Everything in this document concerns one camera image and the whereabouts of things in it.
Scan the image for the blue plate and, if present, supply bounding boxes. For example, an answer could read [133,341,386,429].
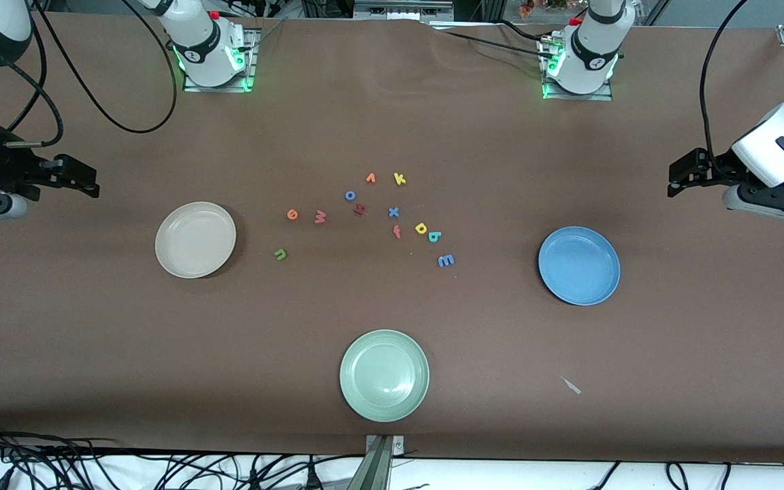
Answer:
[538,226,621,306]

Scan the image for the tangled black floor cables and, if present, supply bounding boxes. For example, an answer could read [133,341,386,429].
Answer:
[0,421,365,490]

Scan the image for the black cable to base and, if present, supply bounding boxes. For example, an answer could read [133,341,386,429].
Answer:
[431,29,557,58]

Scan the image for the aluminium extrusion with bracket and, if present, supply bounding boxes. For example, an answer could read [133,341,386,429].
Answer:
[347,434,406,490]

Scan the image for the black floor cable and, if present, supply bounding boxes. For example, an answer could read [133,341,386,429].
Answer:
[663,461,691,490]
[584,461,622,490]

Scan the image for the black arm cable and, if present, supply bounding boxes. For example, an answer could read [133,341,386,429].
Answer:
[0,0,180,148]
[699,0,752,179]

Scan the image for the pale green plate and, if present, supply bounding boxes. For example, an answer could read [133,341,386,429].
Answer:
[339,329,430,423]

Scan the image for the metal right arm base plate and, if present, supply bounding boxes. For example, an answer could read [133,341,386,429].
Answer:
[182,27,259,93]

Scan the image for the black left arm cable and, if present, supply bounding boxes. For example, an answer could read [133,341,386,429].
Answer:
[699,0,752,179]

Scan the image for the beige plate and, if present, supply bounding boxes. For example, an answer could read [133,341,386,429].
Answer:
[154,201,238,280]

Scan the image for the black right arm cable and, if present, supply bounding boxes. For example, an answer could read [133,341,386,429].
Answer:
[0,0,180,148]

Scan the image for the grey metal equipment frame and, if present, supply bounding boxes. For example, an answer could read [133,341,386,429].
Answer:
[353,0,456,22]

